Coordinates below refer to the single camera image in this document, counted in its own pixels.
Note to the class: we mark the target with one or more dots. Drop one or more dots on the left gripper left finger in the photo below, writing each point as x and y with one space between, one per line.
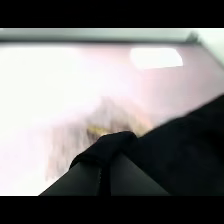
78 181

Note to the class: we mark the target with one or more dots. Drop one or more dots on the dark green shirt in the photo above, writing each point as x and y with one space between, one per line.
180 150

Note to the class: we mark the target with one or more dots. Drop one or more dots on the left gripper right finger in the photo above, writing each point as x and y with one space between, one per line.
133 180

